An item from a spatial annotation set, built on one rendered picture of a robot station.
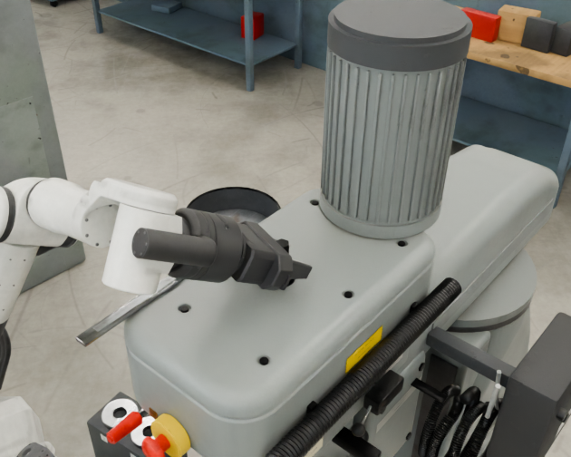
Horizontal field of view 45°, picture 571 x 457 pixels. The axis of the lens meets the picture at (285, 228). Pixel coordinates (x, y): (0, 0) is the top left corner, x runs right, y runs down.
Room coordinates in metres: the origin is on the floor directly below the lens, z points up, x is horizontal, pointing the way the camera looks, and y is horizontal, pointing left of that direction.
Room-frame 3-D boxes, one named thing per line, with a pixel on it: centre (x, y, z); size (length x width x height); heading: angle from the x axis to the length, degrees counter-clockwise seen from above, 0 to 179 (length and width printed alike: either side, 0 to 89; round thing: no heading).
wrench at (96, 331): (0.71, 0.18, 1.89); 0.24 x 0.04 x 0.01; 141
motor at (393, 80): (0.95, -0.16, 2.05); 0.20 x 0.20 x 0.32
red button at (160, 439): (0.56, 0.17, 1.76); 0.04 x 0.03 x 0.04; 50
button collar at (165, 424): (0.58, 0.15, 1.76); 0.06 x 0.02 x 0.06; 50
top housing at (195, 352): (0.76, -0.01, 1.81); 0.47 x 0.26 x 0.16; 140
